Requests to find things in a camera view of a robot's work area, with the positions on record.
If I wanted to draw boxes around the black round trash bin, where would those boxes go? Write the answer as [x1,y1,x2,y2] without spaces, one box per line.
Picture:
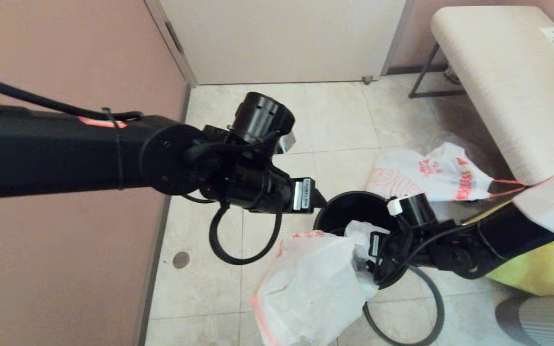
[313,190,415,290]

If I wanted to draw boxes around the grey metal ring rim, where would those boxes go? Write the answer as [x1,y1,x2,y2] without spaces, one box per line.
[362,266,446,346]

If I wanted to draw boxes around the white bag with orange print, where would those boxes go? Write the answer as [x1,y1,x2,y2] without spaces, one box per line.
[365,141,548,203]

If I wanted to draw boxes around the white plastic bag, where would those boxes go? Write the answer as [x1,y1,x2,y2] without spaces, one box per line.
[252,220,394,346]

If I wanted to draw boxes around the yellow non-woven tote bag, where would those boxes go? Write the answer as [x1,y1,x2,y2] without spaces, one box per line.
[464,202,554,297]

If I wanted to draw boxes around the white door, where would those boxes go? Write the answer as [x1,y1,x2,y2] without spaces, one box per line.
[158,0,407,86]

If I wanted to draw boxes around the grey ribbed round bin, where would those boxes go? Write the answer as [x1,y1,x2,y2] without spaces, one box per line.
[494,294,554,346]

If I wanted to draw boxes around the cream bench black legs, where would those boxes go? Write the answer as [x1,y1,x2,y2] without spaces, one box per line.
[408,5,554,186]

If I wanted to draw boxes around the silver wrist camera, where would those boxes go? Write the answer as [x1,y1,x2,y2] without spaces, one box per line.
[278,133,297,154]

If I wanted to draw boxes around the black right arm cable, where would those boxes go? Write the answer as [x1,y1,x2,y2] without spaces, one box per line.
[372,225,480,287]

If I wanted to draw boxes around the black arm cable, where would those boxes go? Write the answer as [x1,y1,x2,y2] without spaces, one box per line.
[372,225,480,287]
[0,71,283,266]

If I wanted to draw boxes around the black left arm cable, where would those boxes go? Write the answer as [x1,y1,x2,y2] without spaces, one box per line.
[0,71,283,266]

